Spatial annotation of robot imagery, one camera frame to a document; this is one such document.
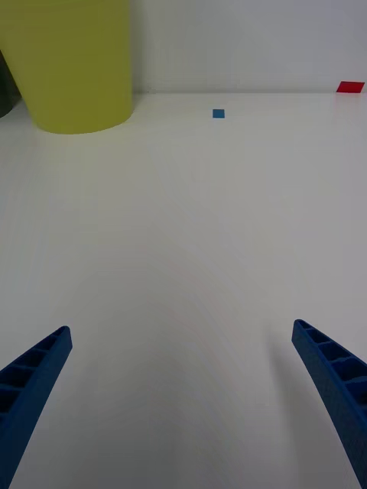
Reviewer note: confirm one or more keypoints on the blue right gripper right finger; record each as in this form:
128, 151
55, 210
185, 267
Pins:
336, 389

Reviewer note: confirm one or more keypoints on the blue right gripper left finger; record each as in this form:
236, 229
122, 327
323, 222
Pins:
26, 397

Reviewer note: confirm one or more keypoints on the grey plastic waste bin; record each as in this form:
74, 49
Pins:
5, 95

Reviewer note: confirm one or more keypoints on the yellow-green plastic waste bin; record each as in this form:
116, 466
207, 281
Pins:
76, 65

